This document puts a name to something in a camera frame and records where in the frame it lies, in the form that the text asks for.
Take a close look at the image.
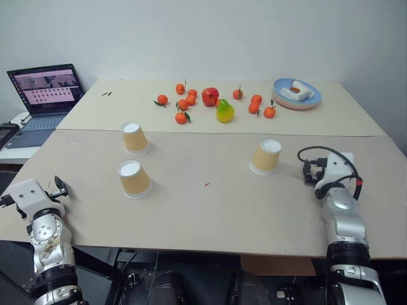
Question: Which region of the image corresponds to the black table frame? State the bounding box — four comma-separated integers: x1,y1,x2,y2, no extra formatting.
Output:
70,245,162,305

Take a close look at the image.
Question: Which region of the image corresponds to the dark open laptop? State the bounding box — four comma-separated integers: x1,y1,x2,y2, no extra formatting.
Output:
4,63,86,149

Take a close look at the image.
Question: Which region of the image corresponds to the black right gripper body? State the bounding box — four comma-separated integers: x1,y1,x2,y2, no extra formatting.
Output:
308,156,329,180

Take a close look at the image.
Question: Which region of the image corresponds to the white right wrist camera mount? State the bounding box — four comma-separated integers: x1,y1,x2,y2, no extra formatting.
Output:
314,151,359,192

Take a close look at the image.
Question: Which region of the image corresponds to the dark rounded shape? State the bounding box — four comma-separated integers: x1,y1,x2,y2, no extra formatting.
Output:
226,268,277,305
125,269,195,305

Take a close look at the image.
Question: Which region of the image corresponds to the light blue plate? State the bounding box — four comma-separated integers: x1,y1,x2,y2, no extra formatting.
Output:
273,78,323,106

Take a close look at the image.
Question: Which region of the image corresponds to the yellow green pear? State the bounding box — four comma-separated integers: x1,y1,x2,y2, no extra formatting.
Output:
216,98,235,124

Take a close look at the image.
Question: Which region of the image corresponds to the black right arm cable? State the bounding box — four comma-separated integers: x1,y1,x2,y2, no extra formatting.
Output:
296,146,364,201

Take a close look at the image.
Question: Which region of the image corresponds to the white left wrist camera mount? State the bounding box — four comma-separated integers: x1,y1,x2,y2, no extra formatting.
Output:
6,178,66,224

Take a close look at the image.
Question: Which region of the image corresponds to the white side table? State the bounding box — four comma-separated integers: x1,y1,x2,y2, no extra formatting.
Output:
0,111,66,165

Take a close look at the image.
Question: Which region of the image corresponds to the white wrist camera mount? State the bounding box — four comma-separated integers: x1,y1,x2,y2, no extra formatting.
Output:
314,151,359,192
6,178,66,224

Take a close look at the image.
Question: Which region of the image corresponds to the red apple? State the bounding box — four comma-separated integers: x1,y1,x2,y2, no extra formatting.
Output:
201,87,220,107

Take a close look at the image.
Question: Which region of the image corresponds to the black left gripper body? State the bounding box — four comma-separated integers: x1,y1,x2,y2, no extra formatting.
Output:
46,187,69,201

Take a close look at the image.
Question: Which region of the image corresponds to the black device with cables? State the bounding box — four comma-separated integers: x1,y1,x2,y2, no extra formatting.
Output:
0,121,20,151

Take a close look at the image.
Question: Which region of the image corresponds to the pink plate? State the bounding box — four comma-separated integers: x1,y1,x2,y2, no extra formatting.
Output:
272,90,322,111

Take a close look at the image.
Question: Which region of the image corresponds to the white foam piece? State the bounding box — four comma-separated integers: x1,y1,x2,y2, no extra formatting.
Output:
279,80,316,103

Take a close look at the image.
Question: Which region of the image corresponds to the brown ribbed paper cup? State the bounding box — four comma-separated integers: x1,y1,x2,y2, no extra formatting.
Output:
121,121,151,157
249,139,283,177
116,159,153,200

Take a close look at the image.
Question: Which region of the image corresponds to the brown cardboard box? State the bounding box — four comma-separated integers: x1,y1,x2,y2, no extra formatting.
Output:
239,255,316,277

